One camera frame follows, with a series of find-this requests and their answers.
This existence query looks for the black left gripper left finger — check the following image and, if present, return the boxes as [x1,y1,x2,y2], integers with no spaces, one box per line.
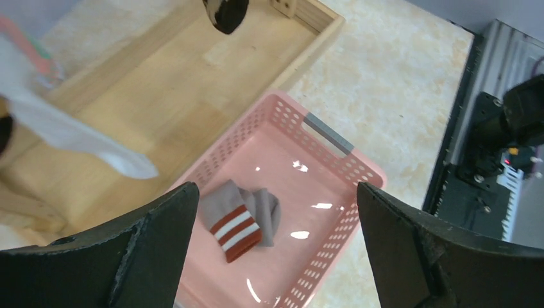
[1,182,200,307]

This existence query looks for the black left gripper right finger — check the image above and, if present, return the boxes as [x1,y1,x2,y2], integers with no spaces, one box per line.
[357,182,543,307]

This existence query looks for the grey sock striped cuff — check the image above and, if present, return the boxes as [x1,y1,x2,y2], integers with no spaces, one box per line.
[198,180,282,264]

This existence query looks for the pink plastic basket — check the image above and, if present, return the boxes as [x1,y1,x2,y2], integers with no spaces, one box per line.
[174,90,387,307]

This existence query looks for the white sock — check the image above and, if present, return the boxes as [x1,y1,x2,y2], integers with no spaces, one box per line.
[1,35,158,180]

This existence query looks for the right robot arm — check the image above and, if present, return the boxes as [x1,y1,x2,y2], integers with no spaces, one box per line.
[463,74,543,175]

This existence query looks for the wooden hanger rack stand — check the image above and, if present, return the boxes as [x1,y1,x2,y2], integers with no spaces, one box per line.
[1,1,345,239]

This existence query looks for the brown argyle sock right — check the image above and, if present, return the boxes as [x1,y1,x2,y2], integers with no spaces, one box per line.
[203,0,249,35]

